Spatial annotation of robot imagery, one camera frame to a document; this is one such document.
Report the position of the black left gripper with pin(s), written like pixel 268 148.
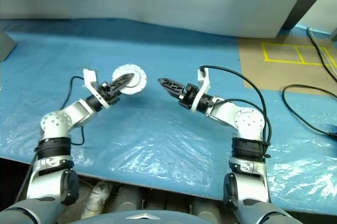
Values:
pixel 109 93

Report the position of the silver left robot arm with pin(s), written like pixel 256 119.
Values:
pixel 56 124

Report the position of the brown cardboard sheet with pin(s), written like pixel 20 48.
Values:
pixel 255 71

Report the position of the grey robot torso silver chevron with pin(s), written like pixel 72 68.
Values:
pixel 118 220

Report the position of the round silver motor lid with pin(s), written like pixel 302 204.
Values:
pixel 138 78

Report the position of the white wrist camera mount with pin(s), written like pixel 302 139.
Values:
pixel 204 90
pixel 89 76

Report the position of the black flat panel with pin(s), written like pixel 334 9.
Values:
pixel 305 3

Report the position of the yellow tape marking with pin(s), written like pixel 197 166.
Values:
pixel 266 60

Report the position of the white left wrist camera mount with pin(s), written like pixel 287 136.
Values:
pixel 89 76

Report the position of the white rounded object under table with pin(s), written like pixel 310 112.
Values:
pixel 96 197

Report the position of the grey box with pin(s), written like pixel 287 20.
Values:
pixel 6 46

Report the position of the blue plastic table cover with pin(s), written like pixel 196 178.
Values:
pixel 158 50

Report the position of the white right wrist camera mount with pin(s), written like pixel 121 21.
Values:
pixel 204 90

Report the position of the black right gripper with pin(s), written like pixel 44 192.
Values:
pixel 188 96

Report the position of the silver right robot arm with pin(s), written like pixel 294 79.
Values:
pixel 250 122

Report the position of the grey rounded shape under table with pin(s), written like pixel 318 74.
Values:
pixel 126 200
pixel 206 207

